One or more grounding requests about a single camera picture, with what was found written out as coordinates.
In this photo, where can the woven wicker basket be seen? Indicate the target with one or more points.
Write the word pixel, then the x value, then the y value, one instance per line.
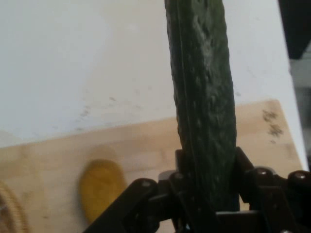
pixel 12 211

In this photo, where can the yellow-brown potato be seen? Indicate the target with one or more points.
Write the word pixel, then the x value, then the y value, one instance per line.
pixel 100 187

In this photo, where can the light wooden cutting board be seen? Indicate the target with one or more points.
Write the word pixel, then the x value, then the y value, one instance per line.
pixel 145 145

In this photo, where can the dark green cucumber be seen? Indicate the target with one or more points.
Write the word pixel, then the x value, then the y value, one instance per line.
pixel 204 97

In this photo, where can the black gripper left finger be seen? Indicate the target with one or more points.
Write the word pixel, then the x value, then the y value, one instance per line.
pixel 145 206

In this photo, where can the black box-shaped object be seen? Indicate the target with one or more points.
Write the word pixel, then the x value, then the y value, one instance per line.
pixel 296 24

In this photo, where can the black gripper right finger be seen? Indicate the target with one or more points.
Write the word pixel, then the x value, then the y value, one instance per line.
pixel 272 194

